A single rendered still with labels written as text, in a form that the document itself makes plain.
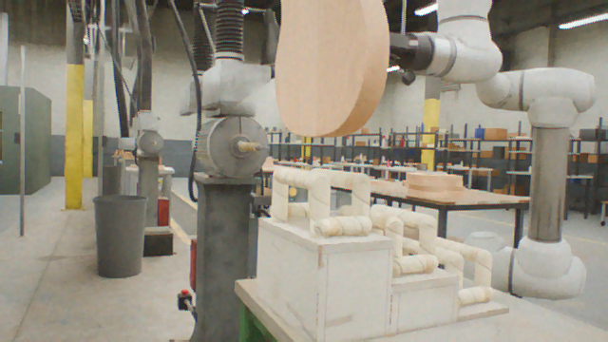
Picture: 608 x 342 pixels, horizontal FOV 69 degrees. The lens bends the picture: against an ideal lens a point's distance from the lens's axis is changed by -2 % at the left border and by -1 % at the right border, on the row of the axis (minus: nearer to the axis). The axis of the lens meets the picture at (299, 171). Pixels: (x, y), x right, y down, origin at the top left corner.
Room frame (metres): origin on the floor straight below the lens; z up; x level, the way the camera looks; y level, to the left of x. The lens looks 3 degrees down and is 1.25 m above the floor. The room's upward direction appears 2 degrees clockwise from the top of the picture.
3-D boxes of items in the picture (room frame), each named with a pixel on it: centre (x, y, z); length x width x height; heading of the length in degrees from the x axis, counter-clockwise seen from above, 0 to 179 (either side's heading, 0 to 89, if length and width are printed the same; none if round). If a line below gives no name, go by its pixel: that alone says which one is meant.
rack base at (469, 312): (0.99, -0.32, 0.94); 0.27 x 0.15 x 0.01; 27
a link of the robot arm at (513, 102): (1.48, -0.65, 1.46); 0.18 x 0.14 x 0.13; 149
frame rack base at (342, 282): (0.86, -0.04, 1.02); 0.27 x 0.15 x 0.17; 27
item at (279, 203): (0.91, 0.04, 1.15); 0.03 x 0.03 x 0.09
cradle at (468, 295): (0.91, -0.37, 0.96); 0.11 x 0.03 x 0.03; 117
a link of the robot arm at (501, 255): (1.59, -0.68, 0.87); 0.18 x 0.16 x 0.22; 59
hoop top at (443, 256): (0.98, -0.29, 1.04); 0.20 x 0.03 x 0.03; 26
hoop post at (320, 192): (0.76, -0.04, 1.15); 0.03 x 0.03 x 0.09
